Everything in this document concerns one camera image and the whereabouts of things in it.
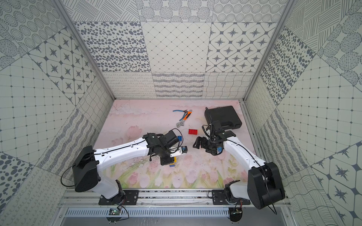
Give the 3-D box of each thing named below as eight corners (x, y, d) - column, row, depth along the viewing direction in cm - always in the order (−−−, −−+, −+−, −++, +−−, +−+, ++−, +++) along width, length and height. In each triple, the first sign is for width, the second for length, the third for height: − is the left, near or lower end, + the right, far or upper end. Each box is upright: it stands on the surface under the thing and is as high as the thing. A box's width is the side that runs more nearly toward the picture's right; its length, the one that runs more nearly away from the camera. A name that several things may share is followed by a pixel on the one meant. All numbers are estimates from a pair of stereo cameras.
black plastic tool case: (206, 130, 104) (207, 125, 99) (204, 110, 117) (205, 105, 111) (239, 130, 104) (242, 125, 99) (233, 111, 117) (235, 105, 112)
